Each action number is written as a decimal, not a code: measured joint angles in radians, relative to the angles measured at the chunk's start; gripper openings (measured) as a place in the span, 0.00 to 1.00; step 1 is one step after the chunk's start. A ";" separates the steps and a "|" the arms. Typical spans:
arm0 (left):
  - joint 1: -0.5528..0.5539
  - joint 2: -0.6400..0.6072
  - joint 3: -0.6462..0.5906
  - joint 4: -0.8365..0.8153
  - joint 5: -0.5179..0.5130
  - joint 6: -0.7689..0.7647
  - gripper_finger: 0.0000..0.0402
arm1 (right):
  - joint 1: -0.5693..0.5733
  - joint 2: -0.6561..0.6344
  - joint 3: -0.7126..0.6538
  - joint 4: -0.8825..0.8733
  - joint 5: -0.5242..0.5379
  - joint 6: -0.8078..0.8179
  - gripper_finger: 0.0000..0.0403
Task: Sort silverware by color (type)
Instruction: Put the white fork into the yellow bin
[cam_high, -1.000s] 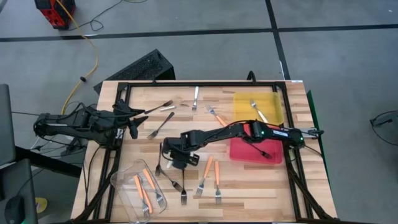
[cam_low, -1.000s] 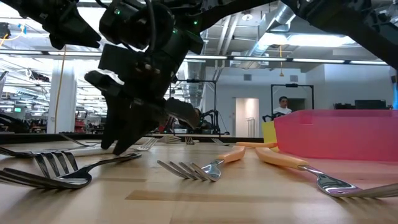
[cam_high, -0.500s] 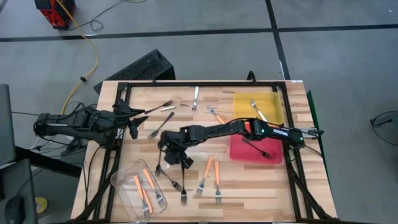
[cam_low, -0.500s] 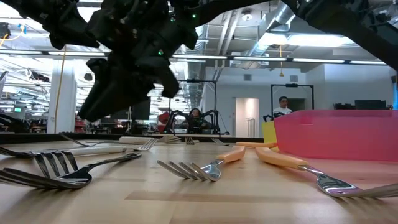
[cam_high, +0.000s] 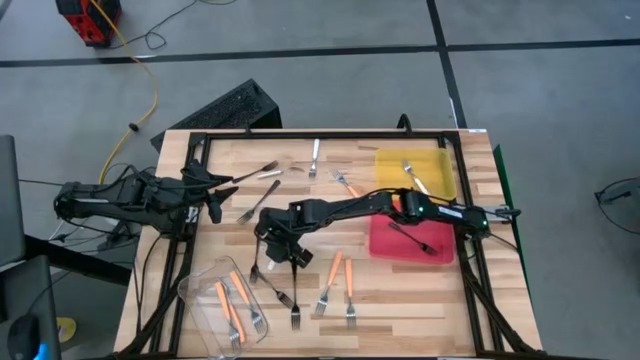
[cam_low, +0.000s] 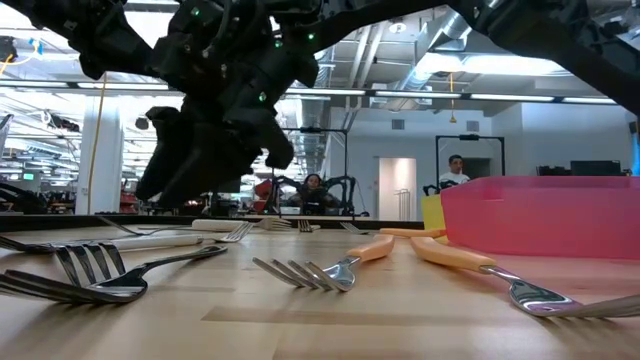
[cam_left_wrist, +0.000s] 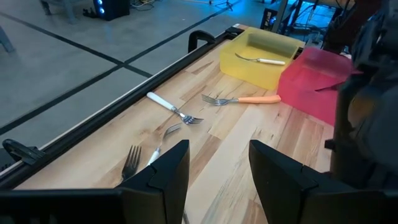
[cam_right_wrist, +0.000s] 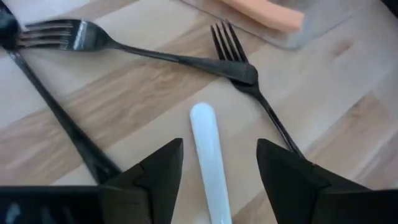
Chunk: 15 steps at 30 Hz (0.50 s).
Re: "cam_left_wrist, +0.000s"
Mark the black box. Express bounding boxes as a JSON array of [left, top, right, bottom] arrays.
[[260, 7, 280, 32]]

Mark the black computer with blue lights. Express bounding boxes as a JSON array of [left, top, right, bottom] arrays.
[[92, 0, 131, 22]]

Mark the white-handled silver fork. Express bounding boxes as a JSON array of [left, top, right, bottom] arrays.
[[234, 52, 286, 66], [145, 123, 183, 167], [146, 91, 205, 126]]

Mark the yellow translucent plastic bin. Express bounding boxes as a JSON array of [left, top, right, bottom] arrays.
[[219, 26, 306, 91]]

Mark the black metal fork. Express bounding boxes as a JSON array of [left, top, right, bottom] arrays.
[[120, 144, 142, 183]]

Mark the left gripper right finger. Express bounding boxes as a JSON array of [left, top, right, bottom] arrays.
[[248, 139, 320, 224]]

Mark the orange-handled silver fork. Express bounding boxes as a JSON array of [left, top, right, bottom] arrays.
[[201, 94, 282, 107]]

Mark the red translucent plastic bin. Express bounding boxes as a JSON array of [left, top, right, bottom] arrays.
[[276, 46, 358, 127]]

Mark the black table clamp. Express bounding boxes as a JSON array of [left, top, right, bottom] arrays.
[[187, 29, 217, 54], [1, 138, 47, 166]]

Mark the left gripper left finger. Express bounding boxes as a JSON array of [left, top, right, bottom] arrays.
[[116, 139, 190, 224]]

